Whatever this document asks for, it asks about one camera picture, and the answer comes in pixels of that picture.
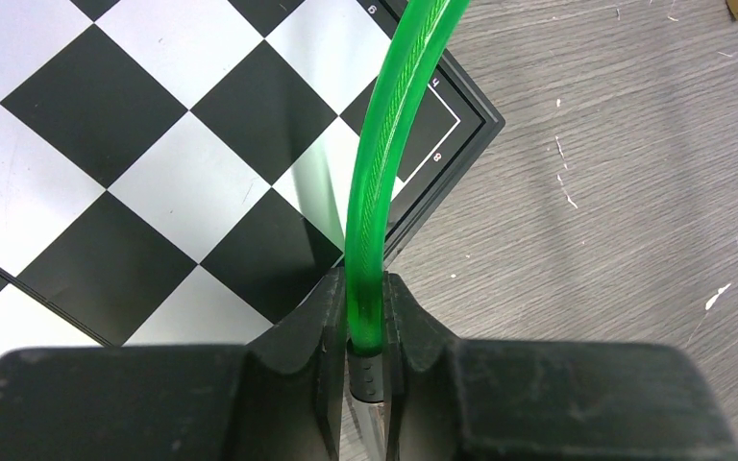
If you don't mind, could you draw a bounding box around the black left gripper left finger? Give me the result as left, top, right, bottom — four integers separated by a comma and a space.
0, 268, 346, 460

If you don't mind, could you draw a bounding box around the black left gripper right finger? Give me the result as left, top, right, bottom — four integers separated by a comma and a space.
383, 274, 738, 460

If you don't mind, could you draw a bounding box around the green cable lock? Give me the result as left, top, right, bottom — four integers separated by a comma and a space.
345, 0, 472, 404

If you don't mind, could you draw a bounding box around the black white chessboard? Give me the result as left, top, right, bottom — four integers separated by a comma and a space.
0, 0, 506, 383

